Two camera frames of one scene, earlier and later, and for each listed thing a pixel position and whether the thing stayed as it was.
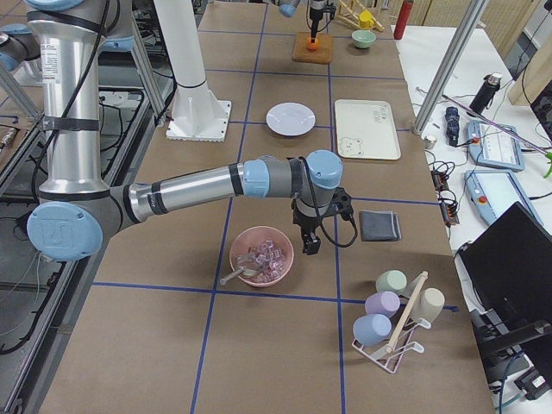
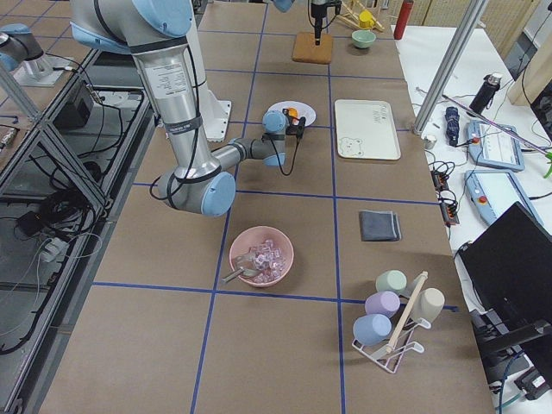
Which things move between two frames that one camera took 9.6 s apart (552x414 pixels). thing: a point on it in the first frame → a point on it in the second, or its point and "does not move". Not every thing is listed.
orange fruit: (312, 46) → (292, 111)
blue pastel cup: (371, 329) does not move
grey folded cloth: (379, 226) does not move
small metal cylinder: (429, 141) does not move
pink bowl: (272, 251) does not move
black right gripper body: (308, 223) → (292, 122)
